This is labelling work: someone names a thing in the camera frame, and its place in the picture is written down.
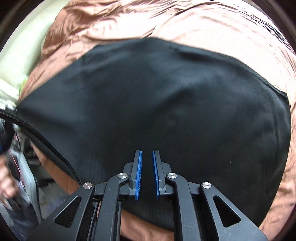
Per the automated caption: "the black sleeveless top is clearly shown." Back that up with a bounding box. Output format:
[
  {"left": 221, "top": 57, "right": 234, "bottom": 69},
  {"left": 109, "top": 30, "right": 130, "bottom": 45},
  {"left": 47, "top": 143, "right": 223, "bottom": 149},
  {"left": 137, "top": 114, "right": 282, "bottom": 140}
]
[{"left": 17, "top": 38, "right": 291, "bottom": 230}]

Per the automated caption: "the person's left hand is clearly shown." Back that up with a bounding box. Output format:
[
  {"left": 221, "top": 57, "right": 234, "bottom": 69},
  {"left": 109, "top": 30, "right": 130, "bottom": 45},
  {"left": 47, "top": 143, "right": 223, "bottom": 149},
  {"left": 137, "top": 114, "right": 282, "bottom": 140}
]
[{"left": 0, "top": 155, "right": 19, "bottom": 199}]

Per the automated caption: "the cream leather headboard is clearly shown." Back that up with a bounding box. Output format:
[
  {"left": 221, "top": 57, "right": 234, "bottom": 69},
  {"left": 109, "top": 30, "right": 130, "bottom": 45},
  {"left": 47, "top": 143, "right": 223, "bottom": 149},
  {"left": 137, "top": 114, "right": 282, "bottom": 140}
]
[{"left": 1, "top": 1, "right": 69, "bottom": 103}]

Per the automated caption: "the brown bed blanket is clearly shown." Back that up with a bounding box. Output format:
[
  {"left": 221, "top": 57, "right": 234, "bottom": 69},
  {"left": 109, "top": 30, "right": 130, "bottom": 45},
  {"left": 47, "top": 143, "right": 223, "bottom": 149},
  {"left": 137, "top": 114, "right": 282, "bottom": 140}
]
[{"left": 18, "top": 0, "right": 296, "bottom": 241}]

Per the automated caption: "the black braided cable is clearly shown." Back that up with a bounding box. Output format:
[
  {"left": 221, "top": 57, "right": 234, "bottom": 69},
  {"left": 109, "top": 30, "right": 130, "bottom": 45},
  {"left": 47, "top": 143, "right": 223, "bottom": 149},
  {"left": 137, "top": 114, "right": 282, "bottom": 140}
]
[{"left": 0, "top": 108, "right": 83, "bottom": 186}]

